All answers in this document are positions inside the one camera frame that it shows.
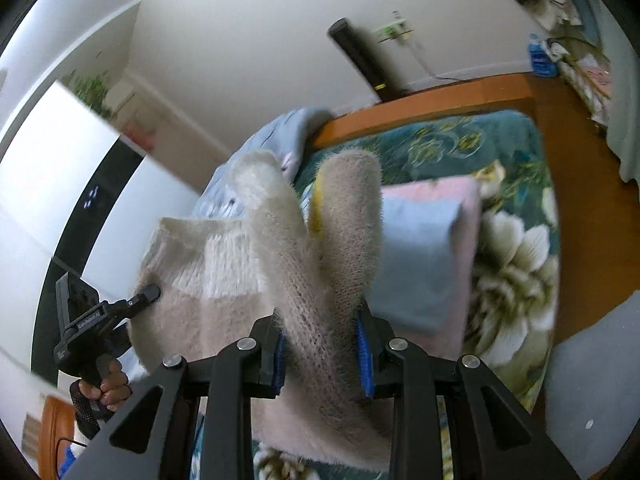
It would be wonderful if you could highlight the grey cloth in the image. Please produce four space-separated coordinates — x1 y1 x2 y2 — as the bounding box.
542 290 640 476

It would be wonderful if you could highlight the blue floral quilt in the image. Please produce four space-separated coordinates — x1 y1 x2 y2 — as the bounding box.
192 107 331 221

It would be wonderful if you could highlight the beige fuzzy sweater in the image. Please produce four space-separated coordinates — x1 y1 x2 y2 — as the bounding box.
126 149 466 473

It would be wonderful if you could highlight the teal floral bed sheet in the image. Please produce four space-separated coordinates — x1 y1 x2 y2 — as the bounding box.
187 112 561 480

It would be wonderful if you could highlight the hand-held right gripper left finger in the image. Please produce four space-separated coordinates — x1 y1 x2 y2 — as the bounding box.
70 316 288 480

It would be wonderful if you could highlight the wooden bed footboard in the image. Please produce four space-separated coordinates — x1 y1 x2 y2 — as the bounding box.
307 74 538 153

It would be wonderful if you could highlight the white pink box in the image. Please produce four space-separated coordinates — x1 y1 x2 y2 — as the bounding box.
107 87 166 153

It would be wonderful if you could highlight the white curtain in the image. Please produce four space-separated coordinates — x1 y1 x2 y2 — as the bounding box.
602 60 640 183

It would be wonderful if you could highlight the blue bottle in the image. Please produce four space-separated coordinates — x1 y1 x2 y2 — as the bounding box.
527 34 561 78

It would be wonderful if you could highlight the pink folded garment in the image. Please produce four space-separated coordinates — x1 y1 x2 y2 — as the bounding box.
382 176 483 356

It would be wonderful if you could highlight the wall socket with plug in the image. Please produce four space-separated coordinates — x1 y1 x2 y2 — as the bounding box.
375 10 413 43

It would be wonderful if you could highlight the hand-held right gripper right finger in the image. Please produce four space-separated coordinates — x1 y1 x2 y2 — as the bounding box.
352 305 583 480

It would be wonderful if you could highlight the white wardrobe with black stripe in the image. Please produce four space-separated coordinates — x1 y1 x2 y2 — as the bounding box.
0 80 201 391

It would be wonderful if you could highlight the green plant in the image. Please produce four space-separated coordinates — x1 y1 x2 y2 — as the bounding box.
60 71 113 111

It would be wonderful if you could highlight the orange wooden headboard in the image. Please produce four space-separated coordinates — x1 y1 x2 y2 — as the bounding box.
37 395 83 480

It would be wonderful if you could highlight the black cylindrical tower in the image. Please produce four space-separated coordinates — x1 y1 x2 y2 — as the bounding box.
327 17 413 103

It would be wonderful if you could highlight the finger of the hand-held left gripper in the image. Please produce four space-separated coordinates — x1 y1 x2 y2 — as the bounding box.
102 284 162 322

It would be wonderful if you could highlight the power cable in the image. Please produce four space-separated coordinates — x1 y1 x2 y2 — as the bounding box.
400 40 481 83

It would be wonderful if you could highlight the person's left hand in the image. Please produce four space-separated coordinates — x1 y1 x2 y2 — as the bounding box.
77 357 132 413

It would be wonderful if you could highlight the thin black cable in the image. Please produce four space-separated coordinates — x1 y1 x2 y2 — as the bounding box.
57 437 90 461

